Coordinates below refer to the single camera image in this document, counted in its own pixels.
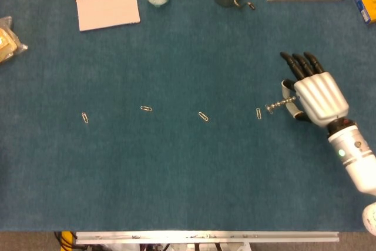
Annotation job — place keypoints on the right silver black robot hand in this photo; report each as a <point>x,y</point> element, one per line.
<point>320,98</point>

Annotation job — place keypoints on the blue table cloth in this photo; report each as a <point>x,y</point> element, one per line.
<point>188,160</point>

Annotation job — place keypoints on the bread in clear bag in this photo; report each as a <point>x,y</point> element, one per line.
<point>7,45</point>

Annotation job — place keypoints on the aluminium profile rail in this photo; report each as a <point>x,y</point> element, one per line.
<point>205,237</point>

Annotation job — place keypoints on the silver paperclip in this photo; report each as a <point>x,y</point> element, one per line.
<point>85,117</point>
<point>268,109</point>
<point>146,108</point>
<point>258,113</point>
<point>203,116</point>

